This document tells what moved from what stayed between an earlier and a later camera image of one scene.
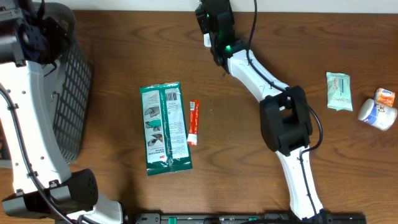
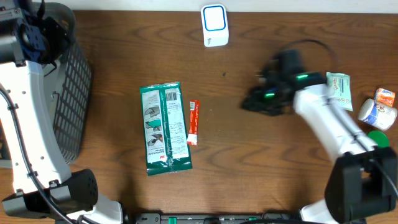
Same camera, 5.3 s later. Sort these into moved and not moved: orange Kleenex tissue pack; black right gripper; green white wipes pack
Moved: black right gripper
Not moved: green white wipes pack; orange Kleenex tissue pack
